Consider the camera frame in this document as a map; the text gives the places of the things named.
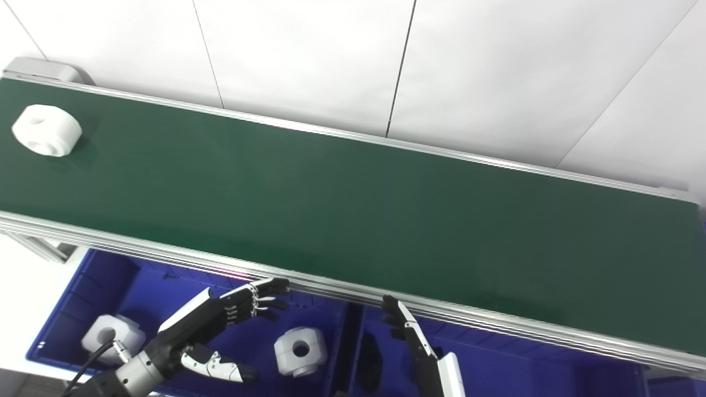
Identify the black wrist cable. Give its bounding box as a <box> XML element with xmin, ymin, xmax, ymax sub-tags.
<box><xmin>61</xmin><ymin>339</ymin><xmax>134</xmax><ymax>397</ymax></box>

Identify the gray conveyor end cover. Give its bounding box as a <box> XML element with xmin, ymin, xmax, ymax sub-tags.
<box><xmin>3</xmin><ymin>56</ymin><xmax>95</xmax><ymax>87</ymax></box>

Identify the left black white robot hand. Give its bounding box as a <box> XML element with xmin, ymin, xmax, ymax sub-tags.
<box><xmin>148</xmin><ymin>277</ymin><xmax>291</xmax><ymax>384</ymax></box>

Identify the green conveyor belt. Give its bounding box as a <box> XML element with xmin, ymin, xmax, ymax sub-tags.
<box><xmin>0</xmin><ymin>77</ymin><xmax>706</xmax><ymax>356</ymax></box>
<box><xmin>0</xmin><ymin>71</ymin><xmax>706</xmax><ymax>381</ymax></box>

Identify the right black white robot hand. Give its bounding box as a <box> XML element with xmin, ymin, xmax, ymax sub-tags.
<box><xmin>382</xmin><ymin>295</ymin><xmax>467</xmax><ymax>397</ymax></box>

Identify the blue plastic bin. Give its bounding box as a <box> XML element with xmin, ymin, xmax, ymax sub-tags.
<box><xmin>347</xmin><ymin>303</ymin><xmax>706</xmax><ymax>397</ymax></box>
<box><xmin>26</xmin><ymin>248</ymin><xmax>355</xmax><ymax>397</ymax></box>

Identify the white cylindrical part with holes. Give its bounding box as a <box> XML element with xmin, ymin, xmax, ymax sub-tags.
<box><xmin>274</xmin><ymin>327</ymin><xmax>327</xmax><ymax>378</ymax></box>
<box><xmin>11</xmin><ymin>104</ymin><xmax>83</xmax><ymax>158</ymax></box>
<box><xmin>82</xmin><ymin>314</ymin><xmax>147</xmax><ymax>366</ymax></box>

